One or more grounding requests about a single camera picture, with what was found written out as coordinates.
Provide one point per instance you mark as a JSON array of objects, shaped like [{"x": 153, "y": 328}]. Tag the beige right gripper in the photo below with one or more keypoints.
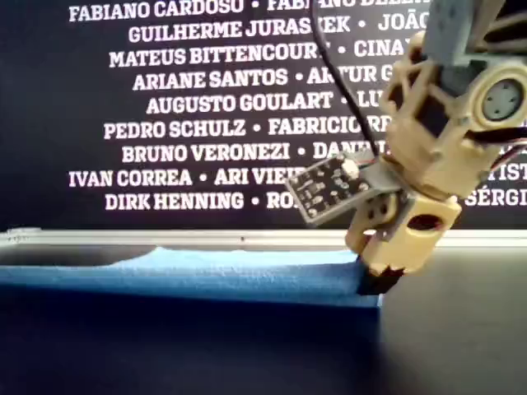
[{"x": 436, "y": 168}]

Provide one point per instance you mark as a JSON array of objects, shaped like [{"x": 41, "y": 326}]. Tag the blue cloth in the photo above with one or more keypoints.
[{"x": 206, "y": 280}]

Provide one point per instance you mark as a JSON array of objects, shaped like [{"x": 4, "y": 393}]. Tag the beige grey right robot arm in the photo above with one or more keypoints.
[{"x": 500, "y": 100}]

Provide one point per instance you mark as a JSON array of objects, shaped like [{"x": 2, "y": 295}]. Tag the black banner with white names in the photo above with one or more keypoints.
[{"x": 49, "y": 103}]

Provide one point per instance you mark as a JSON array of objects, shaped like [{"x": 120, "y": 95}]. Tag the grey right camera bracket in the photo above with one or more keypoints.
[{"x": 385, "y": 181}]

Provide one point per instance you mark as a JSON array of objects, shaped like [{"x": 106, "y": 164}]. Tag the right wrist camera circuit board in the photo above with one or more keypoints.
[{"x": 325, "y": 187}]

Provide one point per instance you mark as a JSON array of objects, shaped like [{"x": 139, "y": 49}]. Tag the silver aluminium frame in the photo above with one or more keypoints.
[{"x": 206, "y": 238}]

